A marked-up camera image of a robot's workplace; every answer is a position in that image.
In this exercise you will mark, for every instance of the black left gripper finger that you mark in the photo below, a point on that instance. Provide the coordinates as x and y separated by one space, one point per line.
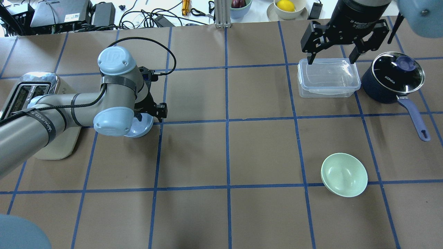
161 111

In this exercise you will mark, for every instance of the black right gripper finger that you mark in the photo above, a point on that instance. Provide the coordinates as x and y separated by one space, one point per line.
378 34
314 40

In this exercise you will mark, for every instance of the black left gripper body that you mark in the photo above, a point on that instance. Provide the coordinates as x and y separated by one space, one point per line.
161 110

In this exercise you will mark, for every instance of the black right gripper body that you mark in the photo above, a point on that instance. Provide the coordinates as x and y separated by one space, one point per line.
351 17

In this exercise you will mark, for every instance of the green bowl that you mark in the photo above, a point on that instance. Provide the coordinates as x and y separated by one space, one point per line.
344 175

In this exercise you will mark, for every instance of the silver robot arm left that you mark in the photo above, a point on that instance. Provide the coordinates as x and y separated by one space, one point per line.
124 97

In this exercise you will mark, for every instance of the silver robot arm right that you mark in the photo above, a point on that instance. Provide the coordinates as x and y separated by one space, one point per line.
423 16

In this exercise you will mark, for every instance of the white bowl with lemon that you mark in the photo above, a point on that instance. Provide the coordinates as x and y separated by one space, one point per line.
281 10

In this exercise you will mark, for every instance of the blue bowl with fruit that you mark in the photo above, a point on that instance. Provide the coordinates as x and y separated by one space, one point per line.
239 8

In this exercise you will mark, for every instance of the clear plastic food container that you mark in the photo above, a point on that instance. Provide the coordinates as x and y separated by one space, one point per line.
327 78

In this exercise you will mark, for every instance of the dark blue saucepan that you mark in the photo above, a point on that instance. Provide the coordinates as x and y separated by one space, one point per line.
391 77

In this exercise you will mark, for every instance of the cream silver toaster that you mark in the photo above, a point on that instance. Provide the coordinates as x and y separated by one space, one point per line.
29 89

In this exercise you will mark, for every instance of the black power adapter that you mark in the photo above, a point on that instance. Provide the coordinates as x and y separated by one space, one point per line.
104 14

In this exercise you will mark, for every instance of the black scissors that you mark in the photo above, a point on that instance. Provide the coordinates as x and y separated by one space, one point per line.
209 13

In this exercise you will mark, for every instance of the gold metal tool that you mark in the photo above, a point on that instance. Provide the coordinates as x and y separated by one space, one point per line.
186 4

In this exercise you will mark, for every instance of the black computer box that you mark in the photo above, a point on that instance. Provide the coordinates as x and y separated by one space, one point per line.
61 14

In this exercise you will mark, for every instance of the aluminium frame post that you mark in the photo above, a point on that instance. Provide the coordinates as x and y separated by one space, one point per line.
222 13

